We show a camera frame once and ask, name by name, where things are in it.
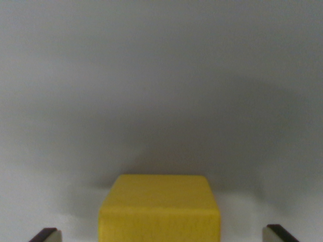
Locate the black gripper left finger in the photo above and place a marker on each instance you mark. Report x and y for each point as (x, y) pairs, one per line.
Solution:
(48, 235)

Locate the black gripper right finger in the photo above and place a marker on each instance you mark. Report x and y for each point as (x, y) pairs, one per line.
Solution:
(276, 235)

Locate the yellow cube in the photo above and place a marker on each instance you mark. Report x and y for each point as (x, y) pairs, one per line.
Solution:
(159, 214)

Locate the white plastic tray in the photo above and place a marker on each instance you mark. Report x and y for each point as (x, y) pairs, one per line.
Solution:
(161, 88)

